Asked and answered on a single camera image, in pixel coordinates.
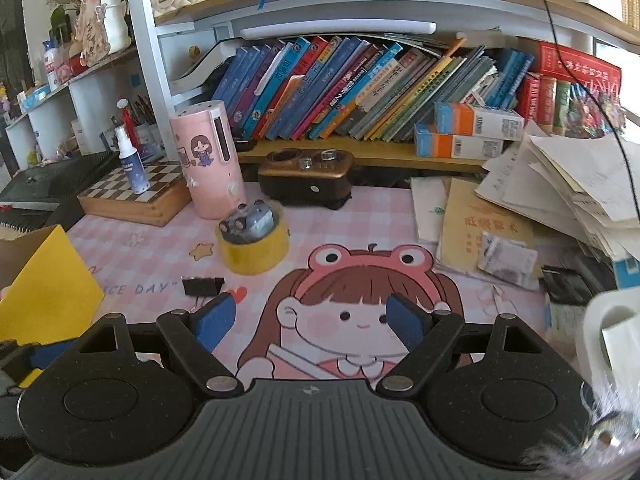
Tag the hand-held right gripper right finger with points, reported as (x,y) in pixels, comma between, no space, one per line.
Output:
(405,322)

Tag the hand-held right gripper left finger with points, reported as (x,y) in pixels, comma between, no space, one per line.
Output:
(217,320)

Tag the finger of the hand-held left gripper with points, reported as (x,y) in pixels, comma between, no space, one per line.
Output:
(15,355)

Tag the black binder clip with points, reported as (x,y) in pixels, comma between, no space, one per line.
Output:
(200,286)

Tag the yellow cardboard box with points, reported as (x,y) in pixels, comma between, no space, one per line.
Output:
(45,300)

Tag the yellow tape roll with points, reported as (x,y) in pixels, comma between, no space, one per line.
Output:
(255,257)

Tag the gray cartoon stapler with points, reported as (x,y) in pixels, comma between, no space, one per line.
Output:
(248,220)

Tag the pink checkered cartoon tablecloth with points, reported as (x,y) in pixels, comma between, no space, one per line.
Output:
(350,240)

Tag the white green booklet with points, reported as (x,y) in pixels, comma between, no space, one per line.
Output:
(427,210)

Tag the crumpled paper packet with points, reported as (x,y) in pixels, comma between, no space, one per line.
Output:
(507,260)

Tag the kraft paper notebook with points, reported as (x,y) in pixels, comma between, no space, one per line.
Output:
(480,220)

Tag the wooden chessboard box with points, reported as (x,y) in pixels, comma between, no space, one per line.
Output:
(135,205)

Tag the pink cartoon cylinder container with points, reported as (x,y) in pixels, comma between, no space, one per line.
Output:
(205,160)

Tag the small black box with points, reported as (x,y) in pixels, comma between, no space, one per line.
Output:
(565,285)

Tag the dark brown desk device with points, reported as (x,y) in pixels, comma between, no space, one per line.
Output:
(305,180)

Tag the white blue spray bottle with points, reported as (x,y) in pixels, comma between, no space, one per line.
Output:
(134,170)

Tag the black electronic keyboard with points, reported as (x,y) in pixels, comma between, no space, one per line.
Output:
(50,180)

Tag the orange blue white carton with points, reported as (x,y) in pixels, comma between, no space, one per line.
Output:
(455,145)
(475,119)

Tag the white pen holder with pens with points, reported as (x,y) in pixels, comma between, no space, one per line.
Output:
(149,141)

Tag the white plastic container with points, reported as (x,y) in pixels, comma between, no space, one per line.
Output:
(607,320)

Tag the red tassel charm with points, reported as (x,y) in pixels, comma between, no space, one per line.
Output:
(127,122)

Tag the pile of loose papers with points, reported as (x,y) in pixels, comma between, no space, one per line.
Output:
(575,175)

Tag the row of leaning books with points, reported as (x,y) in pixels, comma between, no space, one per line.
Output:
(350,90)

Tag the white file tray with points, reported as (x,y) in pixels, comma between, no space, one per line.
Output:
(200,67)

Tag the blue tissue pack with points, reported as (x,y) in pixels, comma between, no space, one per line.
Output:
(34,97)

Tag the white shelving unit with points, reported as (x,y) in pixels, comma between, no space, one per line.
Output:
(90,95)

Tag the red upright book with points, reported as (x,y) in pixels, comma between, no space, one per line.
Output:
(537,100)

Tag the wooden white bookshelf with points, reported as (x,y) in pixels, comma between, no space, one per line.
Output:
(145,50)

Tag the colorful comic book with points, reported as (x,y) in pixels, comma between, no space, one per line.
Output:
(595,110)

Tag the white bottle blue cap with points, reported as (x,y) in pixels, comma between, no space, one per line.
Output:
(51,67)

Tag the red round doll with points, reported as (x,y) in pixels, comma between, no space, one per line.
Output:
(75,64)

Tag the white light bar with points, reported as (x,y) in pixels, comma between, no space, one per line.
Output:
(335,31)

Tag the thick red dictionary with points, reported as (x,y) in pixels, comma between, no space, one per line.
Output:
(575,67)

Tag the cat ornament plaque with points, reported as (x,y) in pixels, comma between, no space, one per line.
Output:
(95,30)

